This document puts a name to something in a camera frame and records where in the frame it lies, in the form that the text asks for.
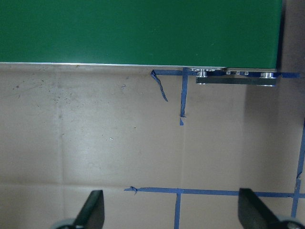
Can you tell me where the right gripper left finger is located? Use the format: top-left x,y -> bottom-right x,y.
72,190 -> 105,229

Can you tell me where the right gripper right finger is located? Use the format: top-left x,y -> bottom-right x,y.
238,188 -> 286,229

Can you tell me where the green conveyor belt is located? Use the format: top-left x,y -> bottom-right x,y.
0,0 -> 283,87

